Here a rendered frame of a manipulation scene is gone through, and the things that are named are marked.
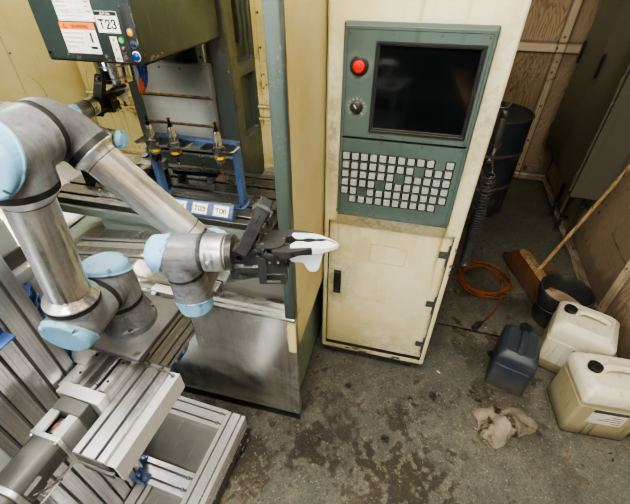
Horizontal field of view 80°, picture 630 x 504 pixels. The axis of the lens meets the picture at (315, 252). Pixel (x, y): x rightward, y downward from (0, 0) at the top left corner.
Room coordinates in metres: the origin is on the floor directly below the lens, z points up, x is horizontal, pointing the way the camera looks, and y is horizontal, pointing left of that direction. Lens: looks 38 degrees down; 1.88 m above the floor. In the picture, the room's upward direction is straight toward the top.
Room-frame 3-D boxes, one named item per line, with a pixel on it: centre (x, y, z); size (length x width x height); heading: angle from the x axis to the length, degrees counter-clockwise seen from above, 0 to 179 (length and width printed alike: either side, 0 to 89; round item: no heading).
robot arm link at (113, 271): (0.73, 0.54, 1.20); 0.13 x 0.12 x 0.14; 174
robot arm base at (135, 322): (0.73, 0.54, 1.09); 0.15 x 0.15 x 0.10
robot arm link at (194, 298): (0.59, 0.26, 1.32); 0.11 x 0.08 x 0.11; 174
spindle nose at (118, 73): (1.85, 0.92, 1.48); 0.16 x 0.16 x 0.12
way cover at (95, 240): (1.42, 0.82, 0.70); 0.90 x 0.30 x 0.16; 76
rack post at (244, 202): (1.61, 0.36, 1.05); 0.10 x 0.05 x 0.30; 166
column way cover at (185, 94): (2.29, 0.81, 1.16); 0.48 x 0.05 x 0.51; 76
